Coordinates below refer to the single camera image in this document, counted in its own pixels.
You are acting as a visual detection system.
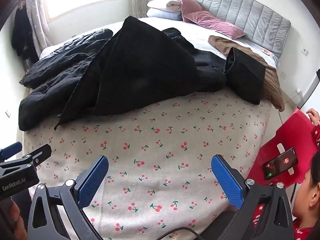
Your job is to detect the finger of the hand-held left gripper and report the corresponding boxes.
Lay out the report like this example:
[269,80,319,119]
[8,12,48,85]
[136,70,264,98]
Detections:
[0,141,23,160]
[0,144,52,176]

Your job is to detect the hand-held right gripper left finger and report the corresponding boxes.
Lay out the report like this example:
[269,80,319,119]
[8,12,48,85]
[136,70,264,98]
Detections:
[26,155,109,240]

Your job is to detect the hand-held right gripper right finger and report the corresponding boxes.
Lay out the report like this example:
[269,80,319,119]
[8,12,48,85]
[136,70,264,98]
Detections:
[211,154,295,240]

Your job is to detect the black puffer jacket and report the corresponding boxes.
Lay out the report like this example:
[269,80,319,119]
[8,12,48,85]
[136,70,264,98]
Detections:
[18,29,114,132]

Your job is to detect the large black coat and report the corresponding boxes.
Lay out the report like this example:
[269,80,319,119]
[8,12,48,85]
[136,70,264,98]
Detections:
[54,16,227,130]

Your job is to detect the dark hanging clothes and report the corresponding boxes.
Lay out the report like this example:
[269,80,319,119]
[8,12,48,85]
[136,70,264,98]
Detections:
[11,1,39,64]

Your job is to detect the black smartphone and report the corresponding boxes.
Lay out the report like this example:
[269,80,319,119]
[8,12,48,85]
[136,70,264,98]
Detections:
[262,147,299,180]

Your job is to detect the cherry-print blanket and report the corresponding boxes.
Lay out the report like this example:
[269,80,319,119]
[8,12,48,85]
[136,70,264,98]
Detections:
[22,90,273,240]

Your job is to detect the red plastic chair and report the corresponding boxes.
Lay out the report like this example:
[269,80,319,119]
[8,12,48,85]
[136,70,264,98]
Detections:
[246,109,319,189]

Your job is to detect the black folded garment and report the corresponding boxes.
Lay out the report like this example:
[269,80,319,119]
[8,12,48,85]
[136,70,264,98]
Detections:
[223,47,266,105]

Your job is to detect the brown garment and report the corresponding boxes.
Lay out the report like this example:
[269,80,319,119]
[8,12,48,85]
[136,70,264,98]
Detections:
[208,35,285,112]

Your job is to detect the black shiny jacket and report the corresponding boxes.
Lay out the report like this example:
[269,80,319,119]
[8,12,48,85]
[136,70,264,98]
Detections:
[161,27,227,74]

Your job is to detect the white bed sheet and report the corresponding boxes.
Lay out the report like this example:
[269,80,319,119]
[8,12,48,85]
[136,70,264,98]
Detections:
[40,17,279,68]

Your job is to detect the pink quilted blanket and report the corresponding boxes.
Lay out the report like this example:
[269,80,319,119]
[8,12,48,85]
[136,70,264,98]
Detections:
[186,11,246,40]

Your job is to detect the grey padded headboard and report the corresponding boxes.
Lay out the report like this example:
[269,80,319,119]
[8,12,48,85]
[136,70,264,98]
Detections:
[177,0,292,57]

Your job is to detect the light blue pillow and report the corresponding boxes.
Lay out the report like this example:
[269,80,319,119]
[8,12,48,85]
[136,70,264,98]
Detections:
[146,8,183,22]

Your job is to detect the pink velvet pillow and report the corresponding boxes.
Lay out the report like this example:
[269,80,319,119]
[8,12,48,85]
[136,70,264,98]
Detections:
[166,0,203,22]

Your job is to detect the white pillow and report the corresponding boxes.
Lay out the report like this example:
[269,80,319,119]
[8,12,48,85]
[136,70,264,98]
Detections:
[147,0,173,12]

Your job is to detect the black cable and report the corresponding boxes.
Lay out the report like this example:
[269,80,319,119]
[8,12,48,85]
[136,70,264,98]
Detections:
[147,226,208,240]

